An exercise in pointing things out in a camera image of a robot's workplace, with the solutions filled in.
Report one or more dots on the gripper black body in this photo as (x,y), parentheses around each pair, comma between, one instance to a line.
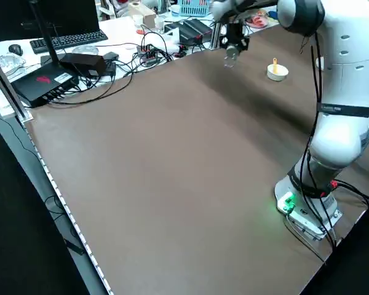
(235,30)

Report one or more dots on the white-capped glass oil pot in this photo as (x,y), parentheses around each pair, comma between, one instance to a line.
(232,51)

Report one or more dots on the yellow oil brush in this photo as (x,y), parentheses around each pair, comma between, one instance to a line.
(275,66)

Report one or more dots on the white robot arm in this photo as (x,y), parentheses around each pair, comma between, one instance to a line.
(341,138)

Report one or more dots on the small white bowl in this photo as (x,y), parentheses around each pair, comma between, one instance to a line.
(278,76)

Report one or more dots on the pink plate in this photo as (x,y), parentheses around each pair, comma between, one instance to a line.
(258,24)

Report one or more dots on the red shrimp skewer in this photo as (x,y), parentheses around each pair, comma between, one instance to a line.
(258,20)

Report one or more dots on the black power supply box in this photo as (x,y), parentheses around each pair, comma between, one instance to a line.
(190,34)
(201,26)

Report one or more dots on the blue cloth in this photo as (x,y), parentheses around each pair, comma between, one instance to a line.
(273,15)

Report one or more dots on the light blue plastic basket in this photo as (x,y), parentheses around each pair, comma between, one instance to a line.
(192,7)

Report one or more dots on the small white bottle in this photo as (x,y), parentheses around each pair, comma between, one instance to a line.
(159,24)

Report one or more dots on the white round plate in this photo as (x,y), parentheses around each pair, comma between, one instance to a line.
(319,63)

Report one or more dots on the usb hub with red plugs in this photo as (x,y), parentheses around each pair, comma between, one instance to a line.
(147,53)

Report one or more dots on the cardboard box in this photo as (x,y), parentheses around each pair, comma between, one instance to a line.
(147,13)

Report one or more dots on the small red disc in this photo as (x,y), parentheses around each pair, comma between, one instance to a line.
(140,31)

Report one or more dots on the white cup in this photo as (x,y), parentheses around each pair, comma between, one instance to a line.
(137,20)

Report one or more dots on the small black power adapter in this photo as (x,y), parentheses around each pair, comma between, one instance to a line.
(110,56)

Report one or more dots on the clear plastic lid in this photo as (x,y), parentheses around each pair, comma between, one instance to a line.
(84,49)

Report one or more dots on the dark oblong box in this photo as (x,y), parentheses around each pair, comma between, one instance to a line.
(83,63)

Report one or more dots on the black keyboard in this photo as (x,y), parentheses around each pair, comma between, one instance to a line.
(67,40)

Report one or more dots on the black computer monitor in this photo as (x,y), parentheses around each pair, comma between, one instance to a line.
(49,15)

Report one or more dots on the black router with red logo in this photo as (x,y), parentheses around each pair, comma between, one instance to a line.
(40,84)

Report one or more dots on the black computer mouse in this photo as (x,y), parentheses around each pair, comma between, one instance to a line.
(14,49)

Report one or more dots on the clear foil tray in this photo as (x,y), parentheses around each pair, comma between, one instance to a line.
(9,63)

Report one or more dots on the aluminium frame post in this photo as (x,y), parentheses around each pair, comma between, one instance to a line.
(218,37)
(6,86)

